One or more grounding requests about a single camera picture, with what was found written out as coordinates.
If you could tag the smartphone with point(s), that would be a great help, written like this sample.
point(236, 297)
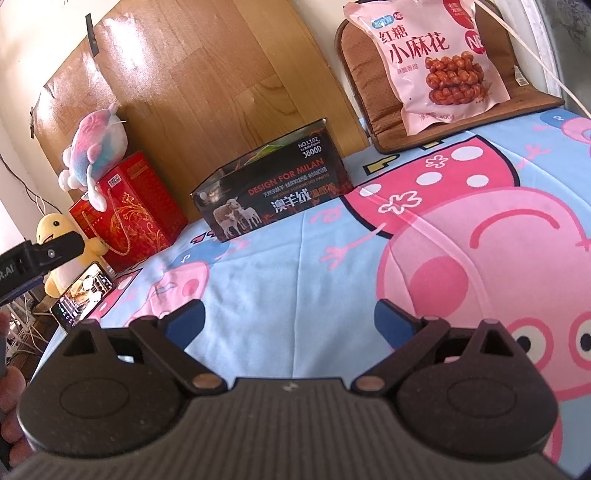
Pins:
point(83, 295)

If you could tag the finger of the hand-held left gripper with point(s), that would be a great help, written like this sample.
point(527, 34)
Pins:
point(57, 251)

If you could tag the large pink snack bag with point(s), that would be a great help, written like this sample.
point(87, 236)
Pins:
point(425, 60)

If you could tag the yellow plush duck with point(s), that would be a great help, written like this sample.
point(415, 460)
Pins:
point(57, 226)

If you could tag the person's left hand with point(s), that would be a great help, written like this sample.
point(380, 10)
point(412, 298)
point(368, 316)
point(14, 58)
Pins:
point(10, 415)

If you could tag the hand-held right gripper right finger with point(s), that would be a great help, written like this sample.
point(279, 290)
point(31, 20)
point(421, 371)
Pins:
point(392, 322)

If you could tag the wooden board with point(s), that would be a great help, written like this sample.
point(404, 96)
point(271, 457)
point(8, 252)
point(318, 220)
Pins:
point(207, 83)

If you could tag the printed pig bed sheet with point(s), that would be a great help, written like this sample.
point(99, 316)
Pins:
point(323, 277)

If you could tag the black tape strip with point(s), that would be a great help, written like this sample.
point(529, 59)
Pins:
point(93, 34)

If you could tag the pastel plush toy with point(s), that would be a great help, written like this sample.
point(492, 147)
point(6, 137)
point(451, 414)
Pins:
point(94, 143)

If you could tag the brown seat cushion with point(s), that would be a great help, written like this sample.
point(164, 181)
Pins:
point(364, 83)

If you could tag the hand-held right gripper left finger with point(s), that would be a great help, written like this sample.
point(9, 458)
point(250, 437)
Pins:
point(187, 319)

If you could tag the red gift bag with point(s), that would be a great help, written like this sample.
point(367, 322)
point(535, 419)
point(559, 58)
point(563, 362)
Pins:
point(138, 212)

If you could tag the black printed cardboard box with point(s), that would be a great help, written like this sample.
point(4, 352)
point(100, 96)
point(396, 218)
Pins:
point(277, 194)

